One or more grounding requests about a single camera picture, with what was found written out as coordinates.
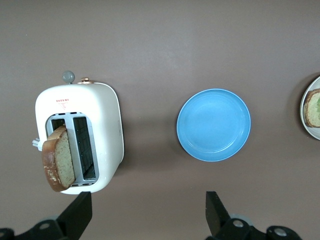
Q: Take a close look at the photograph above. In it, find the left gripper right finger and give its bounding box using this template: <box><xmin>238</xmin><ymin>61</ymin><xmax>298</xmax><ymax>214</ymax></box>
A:
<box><xmin>205</xmin><ymin>191</ymin><xmax>304</xmax><ymax>240</ymax></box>

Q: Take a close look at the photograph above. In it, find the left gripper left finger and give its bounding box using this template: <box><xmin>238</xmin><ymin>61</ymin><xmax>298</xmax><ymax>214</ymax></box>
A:
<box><xmin>0</xmin><ymin>191</ymin><xmax>93</xmax><ymax>240</ymax></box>

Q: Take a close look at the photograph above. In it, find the toasted bread slice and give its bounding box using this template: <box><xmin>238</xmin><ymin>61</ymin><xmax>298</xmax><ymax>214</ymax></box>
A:
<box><xmin>302</xmin><ymin>87</ymin><xmax>320</xmax><ymax>128</ymax></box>
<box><xmin>41</xmin><ymin>125</ymin><xmax>77</xmax><ymax>193</ymax></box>

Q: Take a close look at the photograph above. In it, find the blue plate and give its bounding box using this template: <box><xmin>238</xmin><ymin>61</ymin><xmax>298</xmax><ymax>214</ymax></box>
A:
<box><xmin>176</xmin><ymin>88</ymin><xmax>252</xmax><ymax>163</ymax></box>

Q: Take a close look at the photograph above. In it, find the beige plate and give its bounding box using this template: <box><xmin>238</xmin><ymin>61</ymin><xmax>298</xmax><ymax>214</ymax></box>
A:
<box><xmin>299</xmin><ymin>75</ymin><xmax>320</xmax><ymax>141</ymax></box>

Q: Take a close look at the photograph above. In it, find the white toaster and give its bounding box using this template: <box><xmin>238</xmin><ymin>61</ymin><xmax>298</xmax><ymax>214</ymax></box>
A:
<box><xmin>34</xmin><ymin>70</ymin><xmax>125</xmax><ymax>195</ymax></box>

